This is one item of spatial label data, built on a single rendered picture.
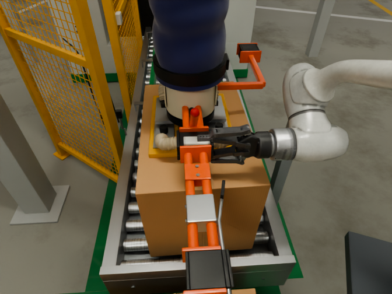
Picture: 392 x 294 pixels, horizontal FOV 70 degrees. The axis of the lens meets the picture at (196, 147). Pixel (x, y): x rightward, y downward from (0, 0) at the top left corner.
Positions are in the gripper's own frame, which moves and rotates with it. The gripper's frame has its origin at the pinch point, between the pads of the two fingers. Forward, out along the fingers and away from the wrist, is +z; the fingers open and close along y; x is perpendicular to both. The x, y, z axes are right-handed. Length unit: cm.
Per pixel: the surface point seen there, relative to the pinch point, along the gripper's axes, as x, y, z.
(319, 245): 22, 107, -78
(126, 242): 1, 53, 27
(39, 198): 54, 92, 93
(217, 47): 18.4, -19.6, -6.6
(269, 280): -13, 62, -29
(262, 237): 1, 53, -28
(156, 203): -5.1, 18.3, 12.0
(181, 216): -5.0, 26.2, 4.8
